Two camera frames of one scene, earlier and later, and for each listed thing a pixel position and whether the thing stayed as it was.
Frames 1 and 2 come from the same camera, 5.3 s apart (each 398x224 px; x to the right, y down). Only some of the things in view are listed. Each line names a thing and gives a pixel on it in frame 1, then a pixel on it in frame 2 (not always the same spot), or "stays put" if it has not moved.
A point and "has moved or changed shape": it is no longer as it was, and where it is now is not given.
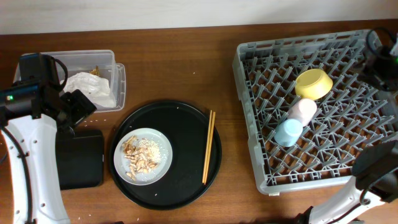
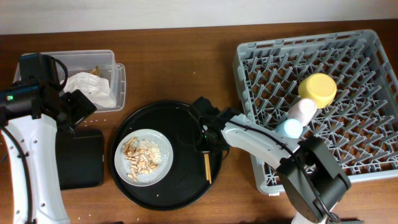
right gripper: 371,70 -> 200,147
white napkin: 96,89 stays put
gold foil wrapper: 95,71 stays put
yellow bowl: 313,84 has moved or changed shape
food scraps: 143,155 stays put
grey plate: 122,164 stays put
